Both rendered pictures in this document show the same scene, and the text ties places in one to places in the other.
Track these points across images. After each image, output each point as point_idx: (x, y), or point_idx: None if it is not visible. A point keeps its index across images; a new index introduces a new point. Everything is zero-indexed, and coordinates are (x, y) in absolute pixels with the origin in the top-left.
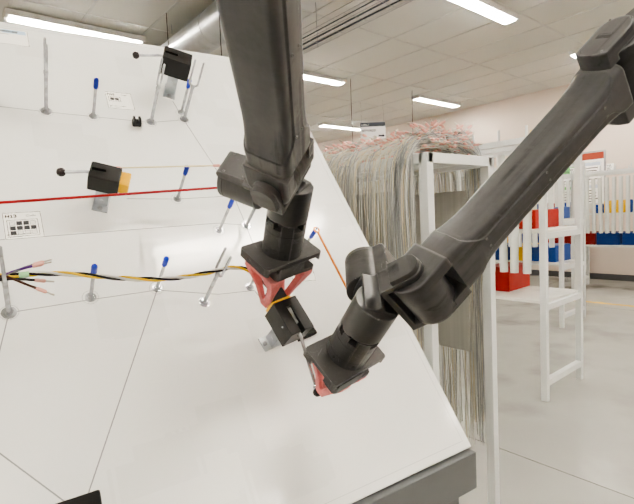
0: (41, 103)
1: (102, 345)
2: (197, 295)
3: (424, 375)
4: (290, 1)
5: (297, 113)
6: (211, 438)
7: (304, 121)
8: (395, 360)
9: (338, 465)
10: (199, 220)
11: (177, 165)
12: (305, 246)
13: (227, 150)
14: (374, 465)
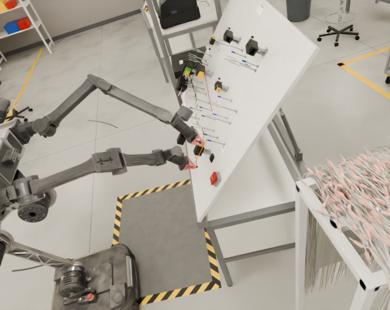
0: (244, 46)
1: (206, 121)
2: (214, 128)
3: (207, 202)
4: (125, 103)
5: (145, 112)
6: None
7: (150, 114)
8: (209, 190)
9: (195, 181)
10: (228, 111)
11: (240, 89)
12: (189, 138)
13: (250, 93)
14: (195, 190)
